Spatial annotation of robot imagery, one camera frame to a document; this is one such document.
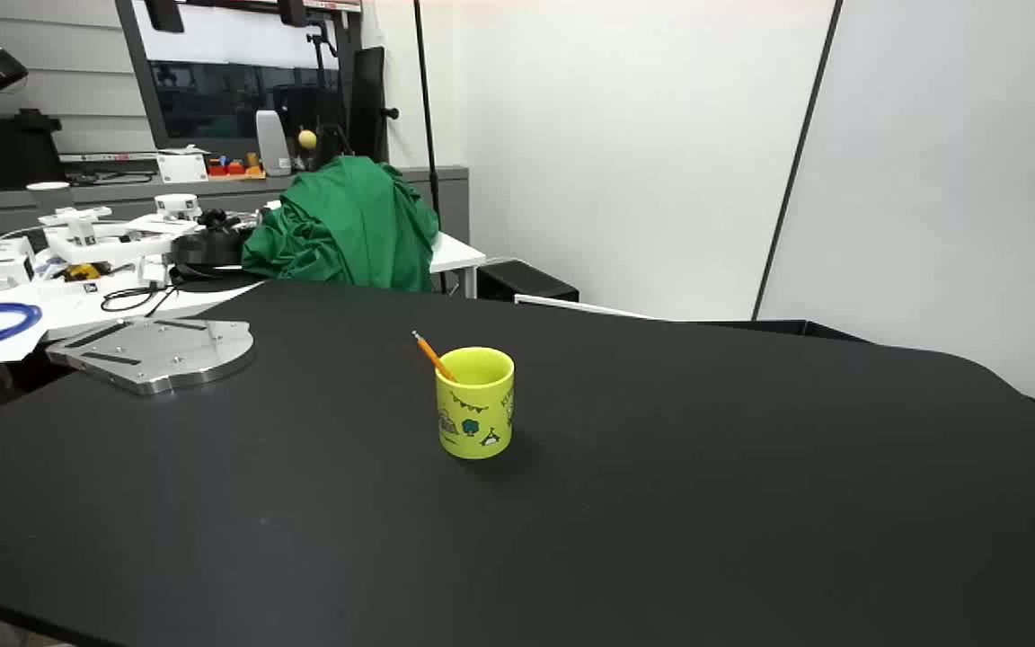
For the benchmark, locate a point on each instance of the yellow mug with print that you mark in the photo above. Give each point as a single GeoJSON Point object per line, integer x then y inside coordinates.
{"type": "Point", "coordinates": [475, 417]}

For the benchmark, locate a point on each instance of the black box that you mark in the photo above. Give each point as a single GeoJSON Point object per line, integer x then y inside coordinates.
{"type": "Point", "coordinates": [523, 281]}

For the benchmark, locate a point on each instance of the green cloth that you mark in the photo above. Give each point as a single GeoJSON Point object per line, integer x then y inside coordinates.
{"type": "Point", "coordinates": [350, 227]}

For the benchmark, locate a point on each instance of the upright black pole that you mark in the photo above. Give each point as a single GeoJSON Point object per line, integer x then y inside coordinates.
{"type": "Point", "coordinates": [426, 95]}

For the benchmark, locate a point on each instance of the black table cover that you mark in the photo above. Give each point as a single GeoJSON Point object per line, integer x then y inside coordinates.
{"type": "Point", "coordinates": [664, 541]}

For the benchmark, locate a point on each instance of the black upright panel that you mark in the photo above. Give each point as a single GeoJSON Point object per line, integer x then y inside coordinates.
{"type": "Point", "coordinates": [368, 101]}

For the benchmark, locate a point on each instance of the yellow ball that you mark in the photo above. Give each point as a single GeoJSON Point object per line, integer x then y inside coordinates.
{"type": "Point", "coordinates": [307, 141]}

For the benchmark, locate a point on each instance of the white bottle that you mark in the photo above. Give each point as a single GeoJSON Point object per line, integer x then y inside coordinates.
{"type": "Point", "coordinates": [270, 147]}

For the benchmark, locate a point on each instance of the black round bag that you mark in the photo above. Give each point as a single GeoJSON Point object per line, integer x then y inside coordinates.
{"type": "Point", "coordinates": [210, 252]}

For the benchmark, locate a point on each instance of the slanted black pole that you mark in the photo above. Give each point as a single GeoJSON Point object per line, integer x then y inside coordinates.
{"type": "Point", "coordinates": [797, 162]}

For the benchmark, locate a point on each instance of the dark framed monitor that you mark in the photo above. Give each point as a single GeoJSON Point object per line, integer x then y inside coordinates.
{"type": "Point", "coordinates": [243, 101]}

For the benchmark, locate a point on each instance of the silver metal plate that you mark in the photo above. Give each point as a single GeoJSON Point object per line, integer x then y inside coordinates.
{"type": "Point", "coordinates": [159, 355]}

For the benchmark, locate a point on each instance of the white lidded container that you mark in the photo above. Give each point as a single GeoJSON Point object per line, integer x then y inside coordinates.
{"type": "Point", "coordinates": [183, 166]}

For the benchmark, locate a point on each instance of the white device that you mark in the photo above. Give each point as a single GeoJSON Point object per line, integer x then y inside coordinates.
{"type": "Point", "coordinates": [92, 224]}

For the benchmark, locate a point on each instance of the grey workbench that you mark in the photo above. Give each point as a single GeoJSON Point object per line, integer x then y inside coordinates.
{"type": "Point", "coordinates": [64, 198]}

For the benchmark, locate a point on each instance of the black machine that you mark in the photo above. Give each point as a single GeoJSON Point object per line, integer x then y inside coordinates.
{"type": "Point", "coordinates": [2, 148]}

